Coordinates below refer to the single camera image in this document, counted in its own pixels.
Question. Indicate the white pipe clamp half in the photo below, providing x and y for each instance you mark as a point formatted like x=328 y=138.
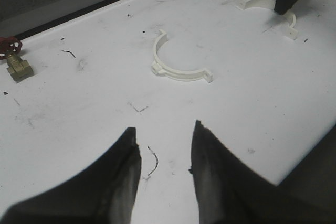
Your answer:
x=176 y=58
x=289 y=15

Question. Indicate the brass valve red handwheel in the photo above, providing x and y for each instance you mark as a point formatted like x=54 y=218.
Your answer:
x=17 y=68

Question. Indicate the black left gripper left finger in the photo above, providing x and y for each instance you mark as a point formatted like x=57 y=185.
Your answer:
x=104 y=192

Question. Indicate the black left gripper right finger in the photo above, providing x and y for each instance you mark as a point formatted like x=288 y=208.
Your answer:
x=228 y=191

